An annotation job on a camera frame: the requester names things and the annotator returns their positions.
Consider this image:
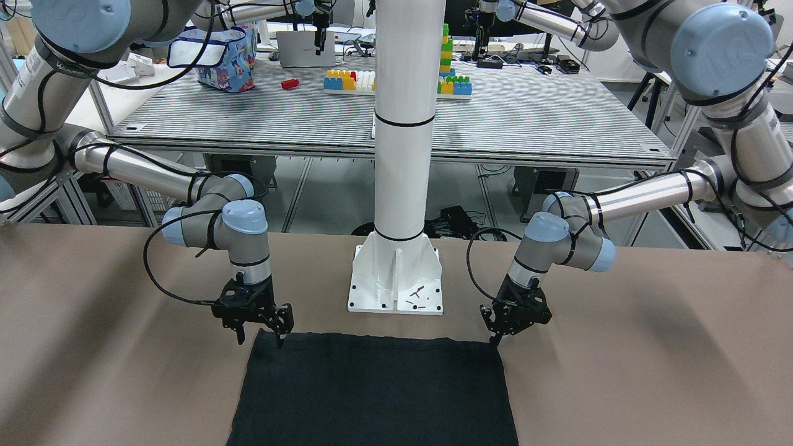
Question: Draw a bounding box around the toy block set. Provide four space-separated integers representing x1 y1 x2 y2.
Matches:
323 69 377 95

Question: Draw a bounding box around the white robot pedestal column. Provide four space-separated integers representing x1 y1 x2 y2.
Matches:
346 1 445 315

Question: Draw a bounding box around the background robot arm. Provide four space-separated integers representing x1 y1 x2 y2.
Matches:
472 1 620 60

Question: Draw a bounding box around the stacked toy block tower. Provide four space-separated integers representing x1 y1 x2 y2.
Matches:
436 23 473 100

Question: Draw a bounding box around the striped metal work table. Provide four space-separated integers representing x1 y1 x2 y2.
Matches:
111 55 674 170

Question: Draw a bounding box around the colourful tote bag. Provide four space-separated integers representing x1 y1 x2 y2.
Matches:
167 23 258 93

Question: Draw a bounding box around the grey computer case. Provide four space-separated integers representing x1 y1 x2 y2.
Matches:
512 166 579 223

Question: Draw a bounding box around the black t-shirt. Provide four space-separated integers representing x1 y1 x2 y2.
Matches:
227 331 519 445

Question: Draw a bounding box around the red toy block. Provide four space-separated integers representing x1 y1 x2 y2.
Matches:
281 79 300 90

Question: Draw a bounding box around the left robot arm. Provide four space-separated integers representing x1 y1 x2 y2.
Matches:
476 1 791 346

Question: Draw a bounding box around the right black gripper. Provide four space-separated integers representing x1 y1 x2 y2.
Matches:
211 277 294 348

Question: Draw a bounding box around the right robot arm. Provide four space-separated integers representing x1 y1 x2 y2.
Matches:
2 1 294 347

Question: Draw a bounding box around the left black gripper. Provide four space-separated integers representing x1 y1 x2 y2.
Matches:
481 276 552 348

